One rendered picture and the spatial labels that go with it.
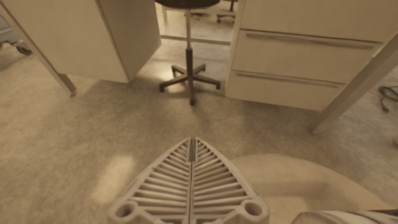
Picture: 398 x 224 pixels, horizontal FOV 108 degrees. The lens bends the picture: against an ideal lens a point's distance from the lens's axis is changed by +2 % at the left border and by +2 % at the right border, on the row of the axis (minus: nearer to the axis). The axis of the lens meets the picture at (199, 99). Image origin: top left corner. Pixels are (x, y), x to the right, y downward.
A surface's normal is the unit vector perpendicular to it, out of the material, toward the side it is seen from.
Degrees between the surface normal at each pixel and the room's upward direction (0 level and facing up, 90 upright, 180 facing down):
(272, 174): 1
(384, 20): 90
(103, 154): 0
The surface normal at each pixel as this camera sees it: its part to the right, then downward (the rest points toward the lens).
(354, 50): -0.18, 0.69
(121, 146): 0.02, -0.70
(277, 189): 0.02, 0.42
